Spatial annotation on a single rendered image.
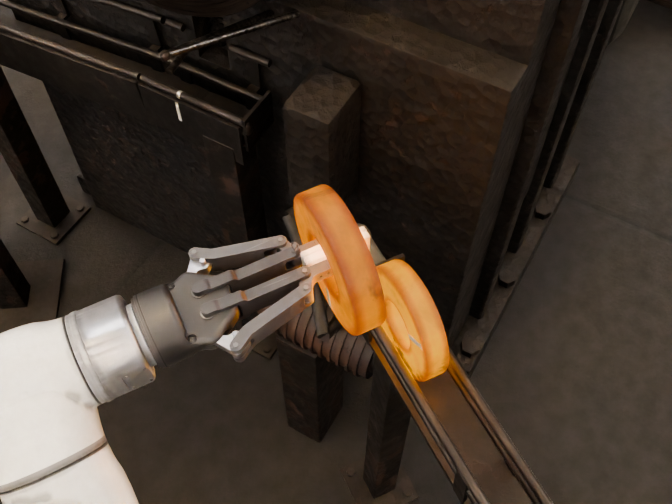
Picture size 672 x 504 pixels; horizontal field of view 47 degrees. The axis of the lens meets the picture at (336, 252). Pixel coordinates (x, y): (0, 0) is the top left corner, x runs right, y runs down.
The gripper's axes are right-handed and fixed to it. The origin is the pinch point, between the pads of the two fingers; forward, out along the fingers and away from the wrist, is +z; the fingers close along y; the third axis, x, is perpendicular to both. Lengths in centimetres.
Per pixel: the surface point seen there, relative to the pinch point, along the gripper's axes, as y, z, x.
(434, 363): 7.5, 8.3, -20.1
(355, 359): -6.7, 4.1, -42.7
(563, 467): 12, 41, -95
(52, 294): -73, -44, -89
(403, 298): 0.7, 7.6, -14.7
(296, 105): -31.6, 8.3, -12.8
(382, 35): -31.7, 21.6, -6.2
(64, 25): -77, -16, -23
